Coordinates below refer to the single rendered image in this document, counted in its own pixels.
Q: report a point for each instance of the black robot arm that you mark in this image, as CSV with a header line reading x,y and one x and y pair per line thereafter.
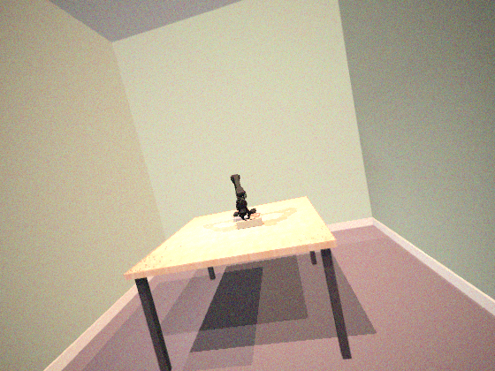
x,y
240,194

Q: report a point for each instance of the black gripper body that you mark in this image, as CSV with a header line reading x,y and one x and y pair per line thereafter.
x,y
252,211

